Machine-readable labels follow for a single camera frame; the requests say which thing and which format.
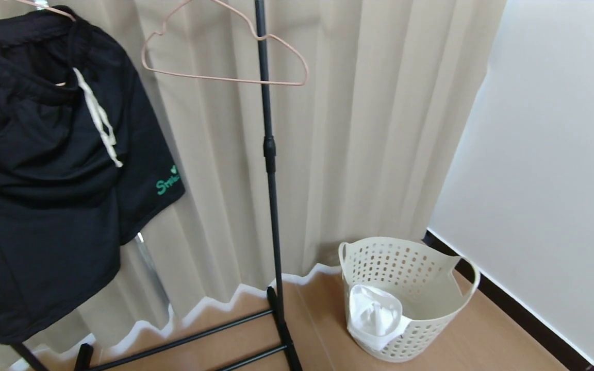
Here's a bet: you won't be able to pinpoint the white printed T-shirt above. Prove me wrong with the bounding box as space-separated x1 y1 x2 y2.
347 284 413 352

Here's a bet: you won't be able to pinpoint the black shorts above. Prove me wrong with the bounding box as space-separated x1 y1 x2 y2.
0 5 186 345

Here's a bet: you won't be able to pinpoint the pink clothes hanger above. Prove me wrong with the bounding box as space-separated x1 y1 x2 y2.
0 0 77 87
141 0 310 87

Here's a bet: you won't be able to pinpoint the black clothes rack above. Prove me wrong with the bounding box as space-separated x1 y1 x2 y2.
11 0 304 371

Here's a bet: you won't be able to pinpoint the white laundry basket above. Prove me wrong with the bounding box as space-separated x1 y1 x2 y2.
338 236 482 363

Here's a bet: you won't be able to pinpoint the beige curtain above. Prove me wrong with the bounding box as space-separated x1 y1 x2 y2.
0 0 508 362

